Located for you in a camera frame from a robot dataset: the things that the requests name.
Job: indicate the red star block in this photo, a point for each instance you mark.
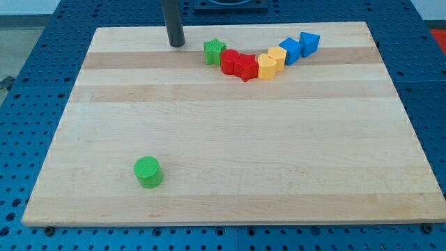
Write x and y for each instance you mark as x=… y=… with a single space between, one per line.
x=246 y=67

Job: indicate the green star block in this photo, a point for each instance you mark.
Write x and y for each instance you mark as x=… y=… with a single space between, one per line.
x=213 y=50

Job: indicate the red cylinder block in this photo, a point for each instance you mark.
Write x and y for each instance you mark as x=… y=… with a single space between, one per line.
x=228 y=59

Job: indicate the yellow heart block front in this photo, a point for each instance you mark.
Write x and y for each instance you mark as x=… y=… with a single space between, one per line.
x=267 y=67

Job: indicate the yellow heart block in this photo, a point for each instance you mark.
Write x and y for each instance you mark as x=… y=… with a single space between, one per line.
x=267 y=67
x=279 y=54

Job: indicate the green cylinder block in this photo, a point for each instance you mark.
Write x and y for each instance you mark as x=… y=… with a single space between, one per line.
x=148 y=172

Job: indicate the yellow heart block rear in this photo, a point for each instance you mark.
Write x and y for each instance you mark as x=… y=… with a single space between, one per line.
x=279 y=54

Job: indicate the wooden board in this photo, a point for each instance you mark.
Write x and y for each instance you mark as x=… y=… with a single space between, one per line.
x=325 y=142

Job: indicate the blue cube block left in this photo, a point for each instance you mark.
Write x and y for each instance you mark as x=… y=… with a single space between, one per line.
x=293 y=50

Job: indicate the blue cube block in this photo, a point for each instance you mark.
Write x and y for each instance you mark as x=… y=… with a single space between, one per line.
x=293 y=50
x=309 y=43

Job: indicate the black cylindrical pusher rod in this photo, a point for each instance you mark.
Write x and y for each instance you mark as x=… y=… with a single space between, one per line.
x=173 y=22

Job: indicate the blue cube block right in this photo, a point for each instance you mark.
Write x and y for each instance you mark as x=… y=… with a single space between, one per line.
x=309 y=43

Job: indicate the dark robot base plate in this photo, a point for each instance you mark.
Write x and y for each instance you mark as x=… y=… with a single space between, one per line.
x=229 y=5

